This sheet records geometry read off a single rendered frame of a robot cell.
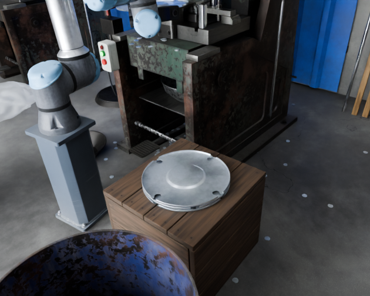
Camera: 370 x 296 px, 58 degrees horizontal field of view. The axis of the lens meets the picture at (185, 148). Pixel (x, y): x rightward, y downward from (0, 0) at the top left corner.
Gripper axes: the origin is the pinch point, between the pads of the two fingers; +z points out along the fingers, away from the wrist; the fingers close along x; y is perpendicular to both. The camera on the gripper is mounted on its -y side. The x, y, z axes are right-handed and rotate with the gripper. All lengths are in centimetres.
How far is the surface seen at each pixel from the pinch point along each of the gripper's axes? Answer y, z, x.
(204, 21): -22.1, 6.0, 6.5
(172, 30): -10.0, 15.3, 10.6
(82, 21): 47, 170, 23
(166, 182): 2, -44, 47
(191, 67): -13.6, -8.6, 20.6
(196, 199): -6, -54, 48
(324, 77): -125, 83, 63
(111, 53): 17.8, 26.0, 20.1
